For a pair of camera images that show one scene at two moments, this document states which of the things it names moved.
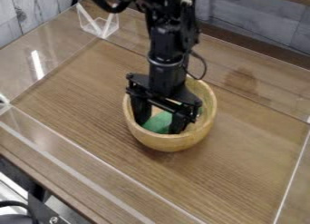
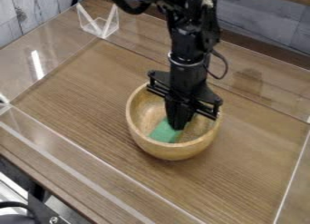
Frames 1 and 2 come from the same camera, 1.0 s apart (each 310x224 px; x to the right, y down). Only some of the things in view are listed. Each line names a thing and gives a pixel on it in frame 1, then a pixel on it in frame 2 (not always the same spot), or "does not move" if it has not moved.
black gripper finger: [142, 108] -> [174, 112]
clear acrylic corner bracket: [97, 26] does not move
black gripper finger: [179, 122] does not move
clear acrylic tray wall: [65, 141] does not move
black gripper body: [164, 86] -> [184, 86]
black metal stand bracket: [41, 214] does not move
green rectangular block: [160, 122] -> [164, 132]
